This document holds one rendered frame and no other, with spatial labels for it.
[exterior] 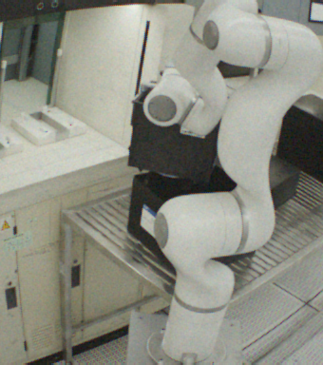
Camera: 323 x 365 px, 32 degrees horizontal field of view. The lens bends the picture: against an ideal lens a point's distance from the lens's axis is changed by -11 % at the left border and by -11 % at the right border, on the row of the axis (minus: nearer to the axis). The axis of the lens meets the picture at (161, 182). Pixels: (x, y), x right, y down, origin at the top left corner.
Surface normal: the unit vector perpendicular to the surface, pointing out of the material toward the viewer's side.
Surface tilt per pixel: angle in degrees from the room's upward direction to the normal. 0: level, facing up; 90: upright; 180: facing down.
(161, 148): 89
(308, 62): 96
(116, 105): 90
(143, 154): 89
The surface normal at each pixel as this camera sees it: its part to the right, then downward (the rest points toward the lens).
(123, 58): -0.72, 0.23
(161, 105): -0.22, 0.42
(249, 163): -0.01, 0.65
